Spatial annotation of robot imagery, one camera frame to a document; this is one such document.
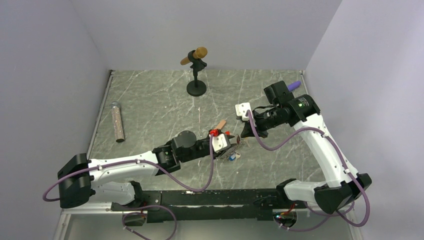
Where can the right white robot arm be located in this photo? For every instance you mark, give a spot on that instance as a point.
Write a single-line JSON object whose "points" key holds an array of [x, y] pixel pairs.
{"points": [[342, 182]]}

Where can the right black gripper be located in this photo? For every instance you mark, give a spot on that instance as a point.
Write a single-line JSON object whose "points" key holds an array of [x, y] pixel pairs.
{"points": [[260, 132]]}

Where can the brown microphone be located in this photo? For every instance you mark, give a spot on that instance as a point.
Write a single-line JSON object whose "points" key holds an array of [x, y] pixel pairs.
{"points": [[196, 54]]}

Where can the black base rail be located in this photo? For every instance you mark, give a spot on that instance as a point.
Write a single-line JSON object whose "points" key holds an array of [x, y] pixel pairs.
{"points": [[225, 204]]}

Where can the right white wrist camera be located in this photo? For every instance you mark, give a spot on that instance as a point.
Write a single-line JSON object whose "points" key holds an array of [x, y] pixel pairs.
{"points": [[241, 111]]}

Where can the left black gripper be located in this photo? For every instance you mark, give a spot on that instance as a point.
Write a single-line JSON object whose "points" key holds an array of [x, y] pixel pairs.
{"points": [[215, 155]]}

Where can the purple cylinder handle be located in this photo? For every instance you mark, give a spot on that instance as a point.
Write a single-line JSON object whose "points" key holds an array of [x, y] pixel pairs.
{"points": [[293, 86]]}

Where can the glitter tube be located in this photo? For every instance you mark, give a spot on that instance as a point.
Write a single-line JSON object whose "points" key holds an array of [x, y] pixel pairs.
{"points": [[117, 122]]}

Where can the black microphone stand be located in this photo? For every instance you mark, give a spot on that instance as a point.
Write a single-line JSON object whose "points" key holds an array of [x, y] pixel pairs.
{"points": [[196, 87]]}

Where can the red carabiner keyring with chain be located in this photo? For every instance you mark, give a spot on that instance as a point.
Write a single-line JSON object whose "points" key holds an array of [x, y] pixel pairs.
{"points": [[243, 144]]}

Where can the peach block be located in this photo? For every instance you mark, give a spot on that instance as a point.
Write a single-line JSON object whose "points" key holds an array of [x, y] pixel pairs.
{"points": [[221, 124]]}

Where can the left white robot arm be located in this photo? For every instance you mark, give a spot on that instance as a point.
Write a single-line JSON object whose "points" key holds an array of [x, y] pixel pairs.
{"points": [[98, 180]]}

